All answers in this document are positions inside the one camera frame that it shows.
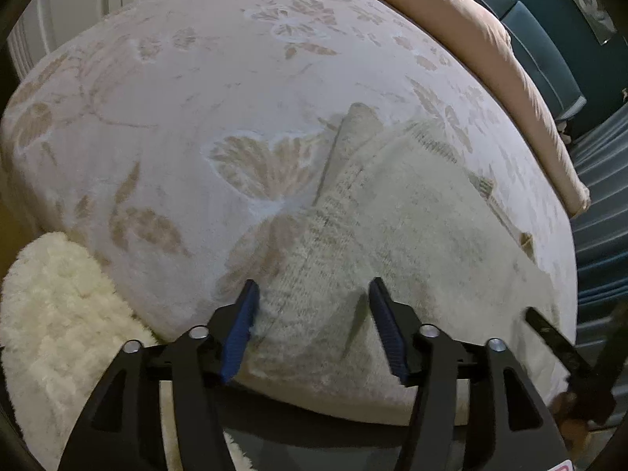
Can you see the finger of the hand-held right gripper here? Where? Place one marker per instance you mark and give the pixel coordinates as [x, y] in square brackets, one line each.
[557, 343]

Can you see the grey striped curtain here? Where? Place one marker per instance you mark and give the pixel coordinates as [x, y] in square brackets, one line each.
[601, 206]

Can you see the pink floral fleece blanket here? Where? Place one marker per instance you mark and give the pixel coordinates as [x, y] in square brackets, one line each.
[196, 108]

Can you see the pink duvet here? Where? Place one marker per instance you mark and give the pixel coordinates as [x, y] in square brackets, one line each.
[490, 44]

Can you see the grey knitted towel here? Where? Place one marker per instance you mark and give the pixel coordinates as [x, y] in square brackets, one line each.
[417, 235]

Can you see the teal upholstered headboard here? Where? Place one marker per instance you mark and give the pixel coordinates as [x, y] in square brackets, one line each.
[530, 24]

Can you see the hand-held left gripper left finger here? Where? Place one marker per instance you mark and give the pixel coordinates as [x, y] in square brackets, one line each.
[240, 336]

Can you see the white fluffy rug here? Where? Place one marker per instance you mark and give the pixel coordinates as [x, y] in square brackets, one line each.
[54, 314]

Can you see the grey bed base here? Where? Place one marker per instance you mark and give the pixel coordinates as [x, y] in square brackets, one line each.
[319, 444]

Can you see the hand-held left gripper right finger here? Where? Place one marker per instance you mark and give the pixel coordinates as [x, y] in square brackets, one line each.
[387, 336]

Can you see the white wardrobe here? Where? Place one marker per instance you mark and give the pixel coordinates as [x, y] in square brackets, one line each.
[73, 10]

